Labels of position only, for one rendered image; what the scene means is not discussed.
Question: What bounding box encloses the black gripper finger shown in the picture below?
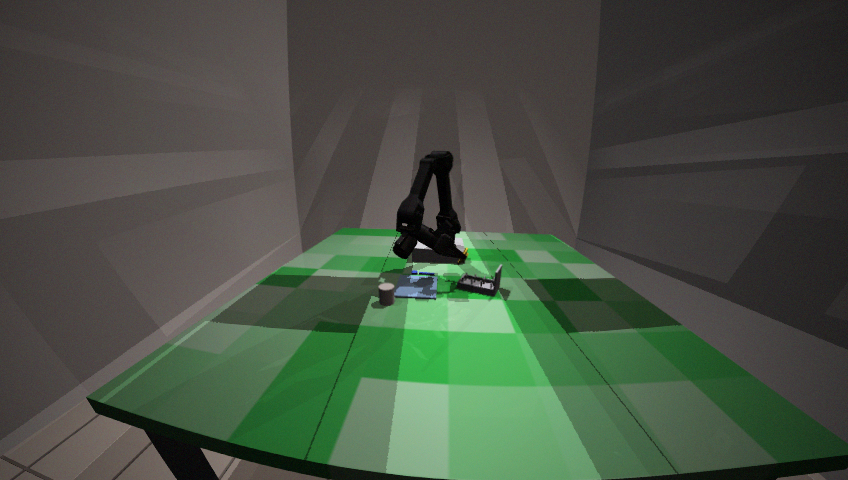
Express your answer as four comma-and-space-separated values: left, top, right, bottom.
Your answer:
442, 238, 467, 259

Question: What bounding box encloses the dark grey cylinder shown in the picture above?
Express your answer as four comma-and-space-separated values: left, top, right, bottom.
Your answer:
379, 283, 394, 306

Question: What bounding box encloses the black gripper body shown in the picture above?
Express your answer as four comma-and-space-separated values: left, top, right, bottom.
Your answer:
419, 227, 450, 255

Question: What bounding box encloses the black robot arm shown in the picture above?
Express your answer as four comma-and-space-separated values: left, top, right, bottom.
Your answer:
393, 151, 461, 259

